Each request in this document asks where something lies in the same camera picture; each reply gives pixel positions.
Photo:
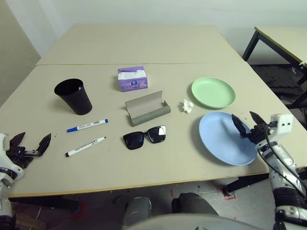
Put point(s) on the purple tissue box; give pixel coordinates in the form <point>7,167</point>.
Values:
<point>133,82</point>

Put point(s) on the grey glasses case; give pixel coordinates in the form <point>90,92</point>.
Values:
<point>146,107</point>

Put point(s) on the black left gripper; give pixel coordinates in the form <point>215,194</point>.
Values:
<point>19,155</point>

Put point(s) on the brown wooden plank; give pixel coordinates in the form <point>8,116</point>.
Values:
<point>28,220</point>

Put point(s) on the white marker black cap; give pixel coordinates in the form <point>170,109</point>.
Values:
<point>85,146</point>

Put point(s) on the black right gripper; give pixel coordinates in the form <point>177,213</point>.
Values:
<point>256,134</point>

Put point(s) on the white tissue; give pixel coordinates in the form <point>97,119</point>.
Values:
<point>187,106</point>

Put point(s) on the blue plastic plate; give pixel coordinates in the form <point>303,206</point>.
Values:
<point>220,136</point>

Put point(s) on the green plastic plate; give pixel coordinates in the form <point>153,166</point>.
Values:
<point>213,92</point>

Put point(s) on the grey robot right leg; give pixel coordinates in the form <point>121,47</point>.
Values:
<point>194,203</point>

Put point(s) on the beige table black legs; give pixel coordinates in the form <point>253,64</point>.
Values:
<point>283,38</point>

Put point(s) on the grey robot leg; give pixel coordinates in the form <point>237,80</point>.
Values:
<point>138,210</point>
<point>194,203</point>

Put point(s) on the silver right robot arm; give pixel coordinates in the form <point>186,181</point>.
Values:
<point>285,187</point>

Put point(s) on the black metal table foot bar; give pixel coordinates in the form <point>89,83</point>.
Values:
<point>48,203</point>
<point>247,183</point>

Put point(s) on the black sunglasses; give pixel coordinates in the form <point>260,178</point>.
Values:
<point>134,141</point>

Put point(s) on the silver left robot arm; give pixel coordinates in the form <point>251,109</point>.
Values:
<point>4,198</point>

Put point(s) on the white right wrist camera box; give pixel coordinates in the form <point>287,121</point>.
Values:
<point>283,122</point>

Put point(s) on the white marker blue cap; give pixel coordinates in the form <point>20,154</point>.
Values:
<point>87,125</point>

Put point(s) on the grey robot torso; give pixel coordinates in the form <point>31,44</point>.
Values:
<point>187,222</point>

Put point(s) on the dark floor mat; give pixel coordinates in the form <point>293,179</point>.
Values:
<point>275,79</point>

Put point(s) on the grey robot left leg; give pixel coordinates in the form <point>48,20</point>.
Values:
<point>138,210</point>

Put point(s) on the black plastic cup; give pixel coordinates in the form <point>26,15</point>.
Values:
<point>76,98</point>

